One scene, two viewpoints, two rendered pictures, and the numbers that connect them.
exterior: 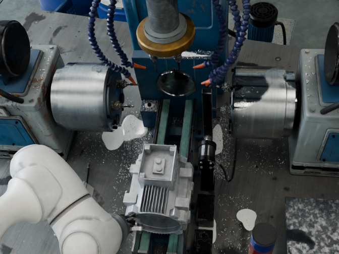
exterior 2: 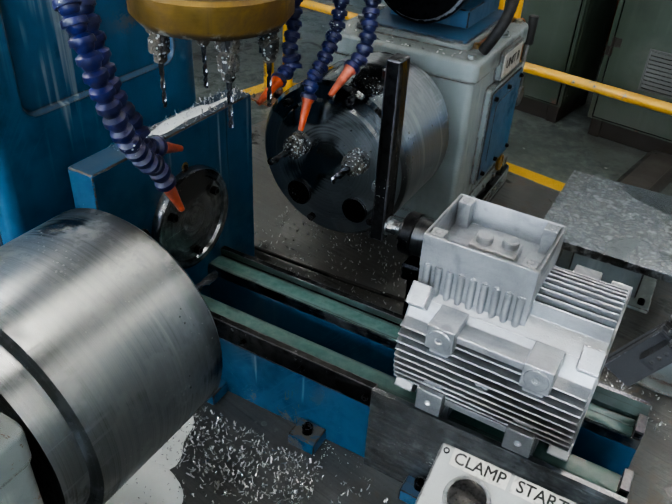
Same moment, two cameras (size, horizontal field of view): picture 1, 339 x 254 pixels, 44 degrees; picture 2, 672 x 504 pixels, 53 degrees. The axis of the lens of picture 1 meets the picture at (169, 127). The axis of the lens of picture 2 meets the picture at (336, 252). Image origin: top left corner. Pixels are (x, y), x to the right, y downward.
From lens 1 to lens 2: 117 cm
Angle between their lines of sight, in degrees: 55
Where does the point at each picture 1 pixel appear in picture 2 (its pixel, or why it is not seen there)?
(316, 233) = (618, 229)
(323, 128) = (483, 92)
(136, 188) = (509, 343)
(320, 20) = not seen: hidden behind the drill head
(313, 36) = not seen: hidden behind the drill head
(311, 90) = (428, 48)
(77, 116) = (145, 387)
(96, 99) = (164, 282)
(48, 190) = not seen: outside the picture
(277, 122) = (441, 120)
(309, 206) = (564, 218)
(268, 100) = (411, 85)
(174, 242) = (602, 412)
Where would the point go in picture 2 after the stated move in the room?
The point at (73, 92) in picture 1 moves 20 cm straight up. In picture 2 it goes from (84, 312) to (35, 79)
